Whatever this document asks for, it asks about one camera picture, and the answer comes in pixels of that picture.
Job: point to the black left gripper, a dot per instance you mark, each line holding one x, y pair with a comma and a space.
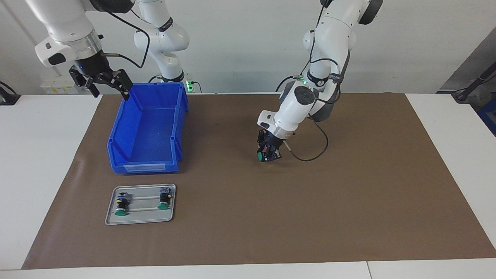
271, 140

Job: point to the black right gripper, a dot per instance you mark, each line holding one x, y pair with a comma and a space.
91, 68

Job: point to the green push button switch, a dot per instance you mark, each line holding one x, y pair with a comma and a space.
267, 156
164, 198
122, 203

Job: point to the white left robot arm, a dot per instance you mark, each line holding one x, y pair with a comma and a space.
294, 104

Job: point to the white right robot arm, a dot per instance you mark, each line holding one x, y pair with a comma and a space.
69, 23

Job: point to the brown table mat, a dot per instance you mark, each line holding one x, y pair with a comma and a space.
271, 213

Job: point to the blue plastic storage bin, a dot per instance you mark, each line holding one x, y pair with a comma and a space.
147, 131

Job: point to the green lit base connector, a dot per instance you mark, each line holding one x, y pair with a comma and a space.
188, 83
303, 81

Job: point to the silver metal tray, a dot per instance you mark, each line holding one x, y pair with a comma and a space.
143, 215

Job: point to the black tripod stand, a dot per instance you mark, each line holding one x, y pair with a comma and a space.
471, 87

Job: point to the blue crate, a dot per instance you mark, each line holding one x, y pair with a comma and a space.
490, 116

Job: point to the white wall socket box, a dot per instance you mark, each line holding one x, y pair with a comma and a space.
54, 87

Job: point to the black clamp mount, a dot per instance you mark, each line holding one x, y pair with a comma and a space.
7, 99

